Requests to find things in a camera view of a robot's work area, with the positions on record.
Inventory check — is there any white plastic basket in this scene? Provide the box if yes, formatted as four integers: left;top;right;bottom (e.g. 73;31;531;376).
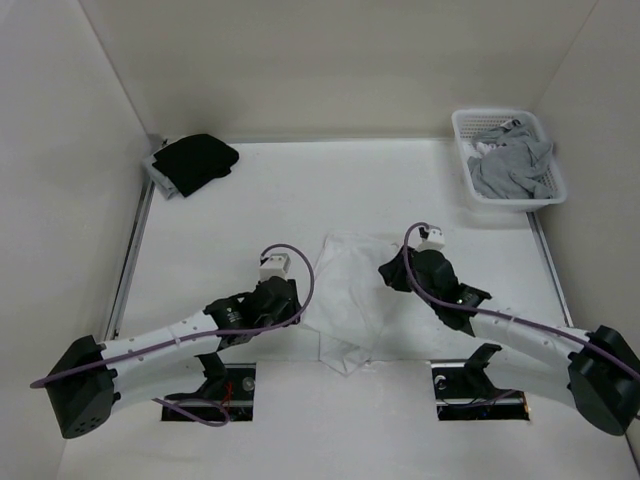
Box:
451;108;567;213

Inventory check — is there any white tank top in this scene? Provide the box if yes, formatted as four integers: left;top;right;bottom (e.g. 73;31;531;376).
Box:
302;232;399;376

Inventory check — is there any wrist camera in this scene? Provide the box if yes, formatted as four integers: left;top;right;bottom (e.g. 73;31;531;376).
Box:
416;226;445;252
259;253;291;282

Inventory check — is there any grey tank top in basket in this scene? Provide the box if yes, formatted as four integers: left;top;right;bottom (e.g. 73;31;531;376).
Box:
467;117;554;200

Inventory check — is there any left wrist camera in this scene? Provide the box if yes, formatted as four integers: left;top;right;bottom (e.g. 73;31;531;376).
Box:
259;253;291;282

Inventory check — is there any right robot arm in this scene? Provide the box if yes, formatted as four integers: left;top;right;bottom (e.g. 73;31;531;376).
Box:
378;247;639;436

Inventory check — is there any metal table rail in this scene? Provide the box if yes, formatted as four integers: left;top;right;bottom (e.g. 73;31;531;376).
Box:
97;167;154;341
527;212;574;327

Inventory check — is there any left metal table rail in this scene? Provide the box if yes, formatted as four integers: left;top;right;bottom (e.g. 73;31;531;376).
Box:
97;167;154;341

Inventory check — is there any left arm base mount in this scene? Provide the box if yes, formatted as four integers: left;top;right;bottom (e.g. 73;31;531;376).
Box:
163;353;257;424

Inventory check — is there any right metal table rail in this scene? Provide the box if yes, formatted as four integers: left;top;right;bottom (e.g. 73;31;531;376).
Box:
527;212;574;327

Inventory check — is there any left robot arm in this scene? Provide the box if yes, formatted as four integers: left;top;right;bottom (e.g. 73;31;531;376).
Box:
37;277;309;439

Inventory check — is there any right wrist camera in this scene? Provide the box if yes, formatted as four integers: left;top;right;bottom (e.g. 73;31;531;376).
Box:
416;226;445;252

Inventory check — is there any folded grey tank top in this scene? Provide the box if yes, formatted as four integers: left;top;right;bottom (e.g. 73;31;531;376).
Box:
142;155;180;200

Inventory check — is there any folded black tank top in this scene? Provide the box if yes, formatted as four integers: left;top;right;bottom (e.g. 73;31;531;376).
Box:
153;134;240;198

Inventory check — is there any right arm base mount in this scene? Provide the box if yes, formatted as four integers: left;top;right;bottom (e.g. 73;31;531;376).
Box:
431;343;530;421

